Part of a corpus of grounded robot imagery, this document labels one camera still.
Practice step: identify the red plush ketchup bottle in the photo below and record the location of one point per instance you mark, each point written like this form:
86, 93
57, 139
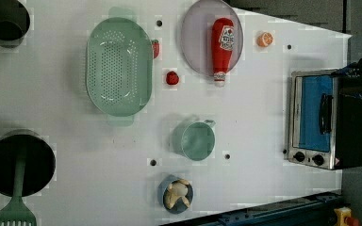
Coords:
222, 42

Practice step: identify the grey round plate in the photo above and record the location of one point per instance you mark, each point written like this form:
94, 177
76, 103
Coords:
195, 34

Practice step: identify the red strawberry toy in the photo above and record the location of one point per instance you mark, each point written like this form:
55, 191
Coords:
172, 78

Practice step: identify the red pepper toy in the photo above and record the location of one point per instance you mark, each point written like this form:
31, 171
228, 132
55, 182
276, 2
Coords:
156, 48

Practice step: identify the blue bowl with garlic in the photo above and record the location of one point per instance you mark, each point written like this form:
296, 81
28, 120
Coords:
175, 194

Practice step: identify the green oval colander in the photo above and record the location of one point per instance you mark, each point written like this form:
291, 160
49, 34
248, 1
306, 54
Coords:
119, 66

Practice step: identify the orange slice toy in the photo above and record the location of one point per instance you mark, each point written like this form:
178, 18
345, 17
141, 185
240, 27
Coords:
265, 39

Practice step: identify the silver toaster oven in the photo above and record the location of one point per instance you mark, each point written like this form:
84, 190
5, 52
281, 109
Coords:
325, 126

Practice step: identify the black pot with spatula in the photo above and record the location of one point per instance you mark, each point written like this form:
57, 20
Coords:
40, 162

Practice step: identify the green slotted spatula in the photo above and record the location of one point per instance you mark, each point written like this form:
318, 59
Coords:
16, 213

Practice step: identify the yellow red emergency button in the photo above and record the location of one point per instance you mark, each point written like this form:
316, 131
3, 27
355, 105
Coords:
345, 218

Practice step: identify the black cylindrical container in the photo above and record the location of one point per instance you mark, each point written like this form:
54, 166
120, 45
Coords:
14, 23

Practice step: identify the blue metal table frame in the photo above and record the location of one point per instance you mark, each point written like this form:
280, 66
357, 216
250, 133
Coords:
314, 210

